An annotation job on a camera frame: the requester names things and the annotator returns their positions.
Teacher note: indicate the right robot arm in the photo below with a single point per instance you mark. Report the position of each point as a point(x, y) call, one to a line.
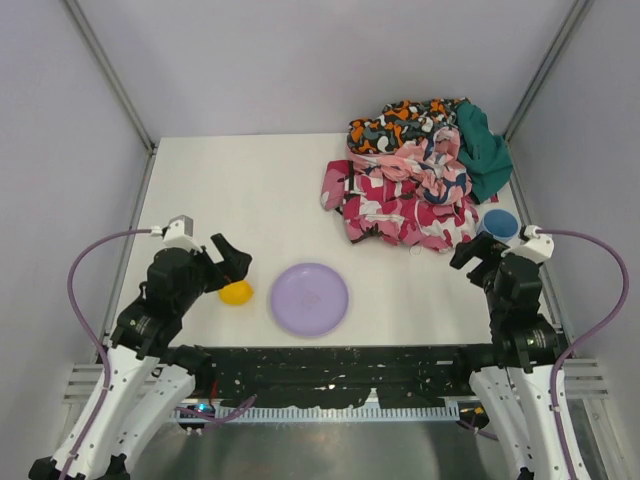
point(517, 378)

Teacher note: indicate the aluminium corner post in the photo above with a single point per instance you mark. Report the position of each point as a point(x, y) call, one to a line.
point(87, 34)
point(571, 23)

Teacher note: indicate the aluminium frame rail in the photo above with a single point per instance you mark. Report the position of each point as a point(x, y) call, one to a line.
point(583, 380)

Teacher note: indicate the teal green cloth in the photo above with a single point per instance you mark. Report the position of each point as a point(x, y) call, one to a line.
point(484, 154)

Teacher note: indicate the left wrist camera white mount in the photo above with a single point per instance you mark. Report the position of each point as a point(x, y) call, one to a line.
point(177, 231)

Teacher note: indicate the orange black camouflage cloth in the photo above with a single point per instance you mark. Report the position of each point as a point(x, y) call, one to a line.
point(401, 122)

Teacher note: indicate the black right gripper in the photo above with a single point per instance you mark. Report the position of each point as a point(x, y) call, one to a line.
point(485, 258)

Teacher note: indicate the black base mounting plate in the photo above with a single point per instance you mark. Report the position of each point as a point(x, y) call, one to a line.
point(340, 377)

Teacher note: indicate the blue plastic cup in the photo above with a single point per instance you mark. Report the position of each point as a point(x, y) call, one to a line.
point(500, 224)

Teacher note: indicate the pink red camouflage cloth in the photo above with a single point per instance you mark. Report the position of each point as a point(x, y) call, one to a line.
point(393, 211)

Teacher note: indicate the white slotted cable duct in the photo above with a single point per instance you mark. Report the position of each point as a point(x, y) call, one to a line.
point(369, 412)

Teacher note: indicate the yellow lemon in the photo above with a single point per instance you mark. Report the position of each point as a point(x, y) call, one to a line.
point(237, 293)

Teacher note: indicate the right aluminium corner post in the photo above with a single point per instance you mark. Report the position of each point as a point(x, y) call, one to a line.
point(571, 23)

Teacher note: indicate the left aluminium corner post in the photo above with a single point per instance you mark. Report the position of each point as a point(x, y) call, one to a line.
point(87, 34)

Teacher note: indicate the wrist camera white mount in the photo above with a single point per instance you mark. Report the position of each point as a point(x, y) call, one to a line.
point(535, 245)
point(177, 231)

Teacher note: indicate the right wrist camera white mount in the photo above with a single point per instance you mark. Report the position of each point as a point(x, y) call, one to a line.
point(535, 245)

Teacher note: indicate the purple plastic plate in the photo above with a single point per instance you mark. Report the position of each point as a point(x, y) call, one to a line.
point(309, 300)

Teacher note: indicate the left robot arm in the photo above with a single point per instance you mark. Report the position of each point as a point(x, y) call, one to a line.
point(143, 380)

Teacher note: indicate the light pink navy patterned cloth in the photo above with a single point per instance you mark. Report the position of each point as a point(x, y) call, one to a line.
point(432, 165)

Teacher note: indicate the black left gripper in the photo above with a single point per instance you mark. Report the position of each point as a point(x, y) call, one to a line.
point(211, 265)

